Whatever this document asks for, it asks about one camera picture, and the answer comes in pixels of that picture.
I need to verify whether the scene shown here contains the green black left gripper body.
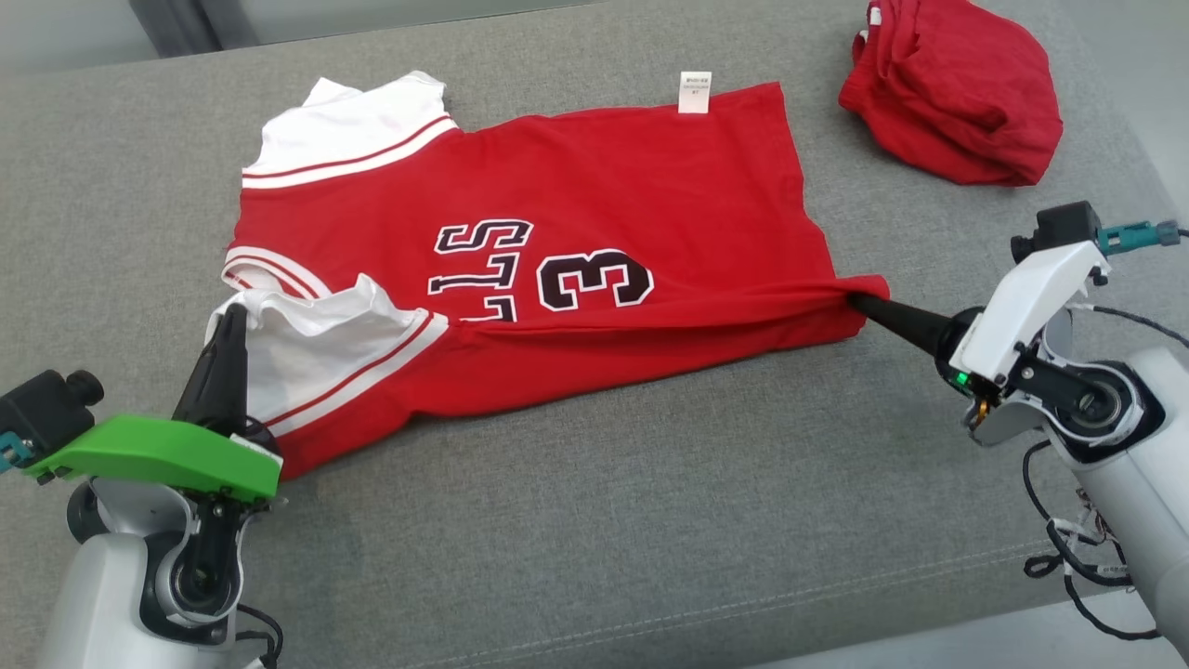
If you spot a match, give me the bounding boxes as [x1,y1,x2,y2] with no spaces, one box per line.
[23,413,284,510]

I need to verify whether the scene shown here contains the red shorts with white stripe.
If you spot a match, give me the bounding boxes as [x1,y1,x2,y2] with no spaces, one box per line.
[839,0,1065,188]

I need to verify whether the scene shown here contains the grey metal frame post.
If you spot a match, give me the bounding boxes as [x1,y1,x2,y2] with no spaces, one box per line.
[128,0,262,59]

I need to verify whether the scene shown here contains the red jersey with white sleeves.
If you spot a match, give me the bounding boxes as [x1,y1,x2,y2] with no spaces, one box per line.
[206,70,891,482]

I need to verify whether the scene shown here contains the teal right camera connector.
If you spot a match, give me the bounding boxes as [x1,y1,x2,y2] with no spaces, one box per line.
[1096,220,1182,257]

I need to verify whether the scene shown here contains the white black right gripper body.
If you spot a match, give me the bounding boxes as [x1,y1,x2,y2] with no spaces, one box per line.
[935,239,1112,448]

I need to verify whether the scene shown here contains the grey fabric sofa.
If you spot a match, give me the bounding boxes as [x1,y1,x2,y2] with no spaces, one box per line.
[0,0,1189,669]

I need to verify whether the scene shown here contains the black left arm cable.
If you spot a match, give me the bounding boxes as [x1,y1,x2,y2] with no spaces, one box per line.
[232,604,285,669]

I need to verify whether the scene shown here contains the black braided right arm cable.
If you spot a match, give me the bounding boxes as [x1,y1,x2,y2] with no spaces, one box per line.
[1082,305,1189,352]

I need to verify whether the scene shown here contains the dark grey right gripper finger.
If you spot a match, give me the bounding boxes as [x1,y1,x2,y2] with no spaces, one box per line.
[854,304,942,364]
[846,292,949,329]

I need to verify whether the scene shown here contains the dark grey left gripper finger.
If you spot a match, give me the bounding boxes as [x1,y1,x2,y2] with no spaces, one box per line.
[172,304,234,434]
[222,304,276,443]

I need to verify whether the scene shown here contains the black looped right arm cable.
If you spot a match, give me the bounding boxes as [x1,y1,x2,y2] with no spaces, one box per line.
[1020,440,1164,644]

